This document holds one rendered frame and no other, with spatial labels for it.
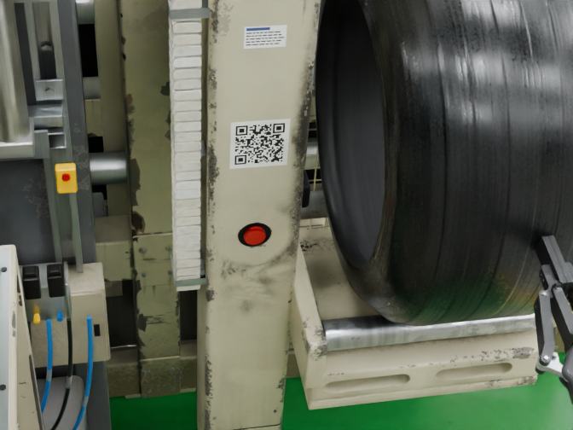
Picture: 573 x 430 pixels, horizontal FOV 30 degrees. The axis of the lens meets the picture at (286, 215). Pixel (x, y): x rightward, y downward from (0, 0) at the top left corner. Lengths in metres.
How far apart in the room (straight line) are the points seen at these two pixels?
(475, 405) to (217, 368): 1.14
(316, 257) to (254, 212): 0.39
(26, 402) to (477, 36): 0.68
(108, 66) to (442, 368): 0.96
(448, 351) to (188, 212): 0.45
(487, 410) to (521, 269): 1.36
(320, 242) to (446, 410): 0.93
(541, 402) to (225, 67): 1.65
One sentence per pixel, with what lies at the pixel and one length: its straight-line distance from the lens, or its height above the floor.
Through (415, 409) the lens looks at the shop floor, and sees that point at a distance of 2.64.
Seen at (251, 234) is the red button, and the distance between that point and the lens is 1.45.
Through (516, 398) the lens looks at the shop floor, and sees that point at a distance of 2.72.
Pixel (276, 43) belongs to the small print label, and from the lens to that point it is 1.27.
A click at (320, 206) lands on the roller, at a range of 1.74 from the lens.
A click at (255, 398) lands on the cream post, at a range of 1.73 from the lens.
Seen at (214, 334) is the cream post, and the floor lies 0.86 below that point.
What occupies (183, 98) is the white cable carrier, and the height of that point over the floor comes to 1.29.
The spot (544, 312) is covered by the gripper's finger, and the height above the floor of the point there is 1.19.
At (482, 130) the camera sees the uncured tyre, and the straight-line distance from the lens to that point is 1.24.
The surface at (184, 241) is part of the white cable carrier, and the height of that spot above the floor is 1.05.
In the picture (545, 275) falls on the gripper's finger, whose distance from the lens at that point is 1.28.
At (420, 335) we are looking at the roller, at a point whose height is 0.90.
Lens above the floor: 2.07
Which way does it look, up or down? 42 degrees down
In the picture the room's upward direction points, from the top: 5 degrees clockwise
